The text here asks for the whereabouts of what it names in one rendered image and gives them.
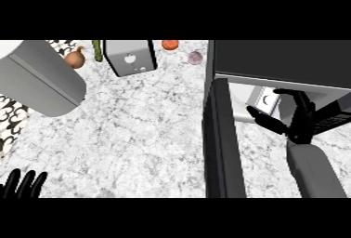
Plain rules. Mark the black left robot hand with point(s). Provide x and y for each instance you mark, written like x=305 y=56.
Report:
x=22 y=186

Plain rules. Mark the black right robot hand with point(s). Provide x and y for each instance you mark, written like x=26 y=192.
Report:
x=301 y=121

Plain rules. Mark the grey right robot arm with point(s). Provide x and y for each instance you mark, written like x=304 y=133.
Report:
x=315 y=173

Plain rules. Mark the white milk carton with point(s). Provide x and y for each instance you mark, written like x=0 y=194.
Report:
x=265 y=100

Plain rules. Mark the dark grey microwave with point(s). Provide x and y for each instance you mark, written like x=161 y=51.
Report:
x=283 y=74

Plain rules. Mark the dark grey microwave door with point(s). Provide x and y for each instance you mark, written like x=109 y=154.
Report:
x=221 y=139

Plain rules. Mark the purple garlic bulb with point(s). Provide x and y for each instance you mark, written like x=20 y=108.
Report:
x=195 y=57

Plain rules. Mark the orange fruit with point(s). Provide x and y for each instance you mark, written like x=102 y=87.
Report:
x=169 y=44

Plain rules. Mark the brown onion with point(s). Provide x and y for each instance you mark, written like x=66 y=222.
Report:
x=75 y=59

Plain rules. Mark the green vegetable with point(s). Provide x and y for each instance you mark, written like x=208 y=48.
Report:
x=97 y=51

